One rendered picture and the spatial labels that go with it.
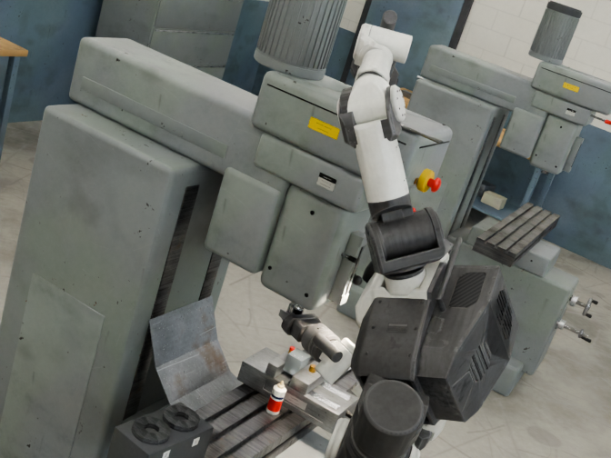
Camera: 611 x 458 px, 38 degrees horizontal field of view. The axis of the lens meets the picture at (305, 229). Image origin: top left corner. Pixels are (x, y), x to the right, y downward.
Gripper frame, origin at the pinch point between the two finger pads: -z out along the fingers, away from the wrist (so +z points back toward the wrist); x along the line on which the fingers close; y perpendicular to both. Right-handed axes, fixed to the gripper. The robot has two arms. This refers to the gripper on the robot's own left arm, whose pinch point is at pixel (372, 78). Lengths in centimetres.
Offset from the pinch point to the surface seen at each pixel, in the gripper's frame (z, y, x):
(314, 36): -1.8, 6.6, -18.1
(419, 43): -626, 299, 19
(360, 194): -3.5, -29.0, 6.6
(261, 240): -23, -45, -15
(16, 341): -69, -94, -81
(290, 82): -2.2, -7.1, -19.8
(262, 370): -60, -77, -4
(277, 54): -4.5, 0.0, -25.8
